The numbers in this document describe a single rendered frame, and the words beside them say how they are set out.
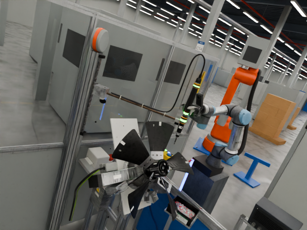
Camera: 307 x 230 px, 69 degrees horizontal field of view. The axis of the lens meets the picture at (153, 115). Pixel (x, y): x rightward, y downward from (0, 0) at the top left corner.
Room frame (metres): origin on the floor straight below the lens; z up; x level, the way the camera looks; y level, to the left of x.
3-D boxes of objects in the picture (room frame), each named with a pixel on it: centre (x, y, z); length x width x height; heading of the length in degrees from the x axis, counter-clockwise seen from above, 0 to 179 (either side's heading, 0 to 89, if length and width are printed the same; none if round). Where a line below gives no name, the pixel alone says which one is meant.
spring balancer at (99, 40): (1.57, 0.51, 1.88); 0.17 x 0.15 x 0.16; 138
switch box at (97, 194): (1.54, 0.19, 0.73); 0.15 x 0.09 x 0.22; 48
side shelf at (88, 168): (1.77, 0.28, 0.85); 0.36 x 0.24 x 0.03; 138
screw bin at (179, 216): (1.52, -0.46, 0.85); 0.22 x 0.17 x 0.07; 63
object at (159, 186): (1.54, -0.22, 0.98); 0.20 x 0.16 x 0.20; 48
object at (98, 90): (1.56, 0.42, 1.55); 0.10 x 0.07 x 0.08; 83
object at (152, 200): (1.46, -0.18, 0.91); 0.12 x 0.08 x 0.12; 48
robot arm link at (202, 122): (1.70, -0.37, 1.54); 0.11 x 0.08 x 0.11; 33
